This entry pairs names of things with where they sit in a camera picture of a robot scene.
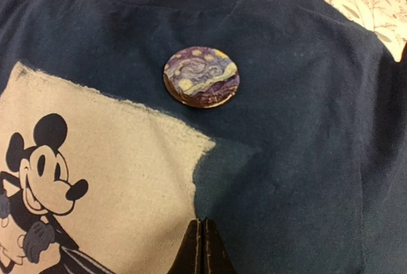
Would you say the round white blue brooch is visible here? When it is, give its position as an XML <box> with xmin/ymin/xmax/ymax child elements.
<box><xmin>163</xmin><ymin>46</ymin><xmax>240</xmax><ymax>109</ymax></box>

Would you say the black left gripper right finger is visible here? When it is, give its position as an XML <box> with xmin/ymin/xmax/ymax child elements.
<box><xmin>203</xmin><ymin>219</ymin><xmax>237</xmax><ymax>274</ymax></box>

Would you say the navy blue printed t-shirt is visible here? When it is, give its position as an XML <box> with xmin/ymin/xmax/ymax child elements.
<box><xmin>1</xmin><ymin>0</ymin><xmax>406</xmax><ymax>273</ymax></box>

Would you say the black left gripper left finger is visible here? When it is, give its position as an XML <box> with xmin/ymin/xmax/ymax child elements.
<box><xmin>170</xmin><ymin>219</ymin><xmax>202</xmax><ymax>274</ymax></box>

